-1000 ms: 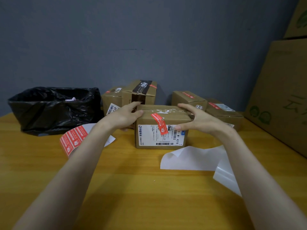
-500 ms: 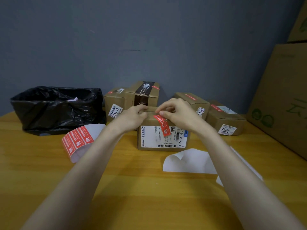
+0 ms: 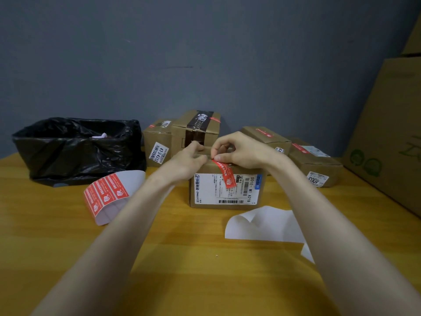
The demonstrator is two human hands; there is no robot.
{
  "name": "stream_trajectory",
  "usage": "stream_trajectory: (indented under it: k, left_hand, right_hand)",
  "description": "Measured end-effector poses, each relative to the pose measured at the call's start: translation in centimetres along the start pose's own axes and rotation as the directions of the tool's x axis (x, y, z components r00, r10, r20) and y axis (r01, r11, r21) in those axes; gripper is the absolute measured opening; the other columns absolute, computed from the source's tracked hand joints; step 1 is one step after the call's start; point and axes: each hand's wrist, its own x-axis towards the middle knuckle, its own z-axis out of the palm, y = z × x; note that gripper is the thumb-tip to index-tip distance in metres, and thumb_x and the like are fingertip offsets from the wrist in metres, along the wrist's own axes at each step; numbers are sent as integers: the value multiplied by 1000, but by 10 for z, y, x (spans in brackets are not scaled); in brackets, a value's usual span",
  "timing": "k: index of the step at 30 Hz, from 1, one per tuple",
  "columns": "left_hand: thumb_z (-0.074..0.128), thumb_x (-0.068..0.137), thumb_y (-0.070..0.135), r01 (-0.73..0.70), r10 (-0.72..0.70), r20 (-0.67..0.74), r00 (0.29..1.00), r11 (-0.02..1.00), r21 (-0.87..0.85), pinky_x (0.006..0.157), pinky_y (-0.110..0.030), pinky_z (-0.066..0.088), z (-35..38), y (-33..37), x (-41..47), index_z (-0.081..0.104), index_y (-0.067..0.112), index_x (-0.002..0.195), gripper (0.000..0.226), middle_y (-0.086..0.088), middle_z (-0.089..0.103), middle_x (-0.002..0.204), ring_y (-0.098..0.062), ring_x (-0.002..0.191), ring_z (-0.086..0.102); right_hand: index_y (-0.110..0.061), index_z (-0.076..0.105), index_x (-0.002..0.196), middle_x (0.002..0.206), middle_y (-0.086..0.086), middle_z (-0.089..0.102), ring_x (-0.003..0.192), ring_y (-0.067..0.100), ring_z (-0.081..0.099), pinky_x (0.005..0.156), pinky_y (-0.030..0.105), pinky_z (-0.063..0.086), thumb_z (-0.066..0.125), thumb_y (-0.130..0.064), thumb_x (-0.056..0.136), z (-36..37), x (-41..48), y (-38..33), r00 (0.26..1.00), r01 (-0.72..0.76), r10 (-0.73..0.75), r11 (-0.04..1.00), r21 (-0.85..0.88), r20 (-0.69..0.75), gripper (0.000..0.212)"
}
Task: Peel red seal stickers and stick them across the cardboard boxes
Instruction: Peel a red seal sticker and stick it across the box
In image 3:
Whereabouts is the long brown cardboard box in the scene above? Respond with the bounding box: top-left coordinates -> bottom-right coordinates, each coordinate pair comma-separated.
288,137 -> 344,188

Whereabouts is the small brown cardboard box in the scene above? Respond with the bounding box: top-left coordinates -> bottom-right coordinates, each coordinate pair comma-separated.
189,146 -> 268,210
142,120 -> 173,168
240,126 -> 293,157

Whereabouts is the red sticker label strip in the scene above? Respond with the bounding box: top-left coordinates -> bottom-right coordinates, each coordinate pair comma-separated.
83,170 -> 146,226

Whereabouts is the white barcode label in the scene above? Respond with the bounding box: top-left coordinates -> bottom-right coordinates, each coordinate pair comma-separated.
301,145 -> 331,158

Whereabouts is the person's left forearm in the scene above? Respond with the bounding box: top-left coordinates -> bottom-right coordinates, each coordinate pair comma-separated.
31,174 -> 175,316

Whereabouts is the white blue shipping label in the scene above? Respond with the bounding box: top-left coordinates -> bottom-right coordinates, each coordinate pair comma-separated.
194,173 -> 264,205

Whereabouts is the white end label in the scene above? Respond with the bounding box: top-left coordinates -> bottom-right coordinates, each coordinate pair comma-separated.
306,171 -> 329,188

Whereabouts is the person's left hand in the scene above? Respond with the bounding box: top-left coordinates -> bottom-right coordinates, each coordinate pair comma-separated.
154,140 -> 208,187

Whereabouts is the black plastic trash bag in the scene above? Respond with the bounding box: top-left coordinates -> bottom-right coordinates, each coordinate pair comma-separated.
12,117 -> 147,187

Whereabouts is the box with black tape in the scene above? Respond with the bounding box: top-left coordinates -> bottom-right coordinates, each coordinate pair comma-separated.
171,110 -> 221,155

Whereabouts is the person's right hand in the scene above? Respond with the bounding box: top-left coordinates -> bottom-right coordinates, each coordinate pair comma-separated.
210,131 -> 290,175

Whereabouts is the white backing paper strip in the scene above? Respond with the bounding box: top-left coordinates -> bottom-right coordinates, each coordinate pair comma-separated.
225,205 -> 316,264

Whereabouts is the large green printed carton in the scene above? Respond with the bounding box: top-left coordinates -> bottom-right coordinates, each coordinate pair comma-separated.
402,16 -> 421,56
342,57 -> 421,218

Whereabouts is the person's right forearm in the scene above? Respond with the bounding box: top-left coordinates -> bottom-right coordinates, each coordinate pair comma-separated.
266,158 -> 421,316

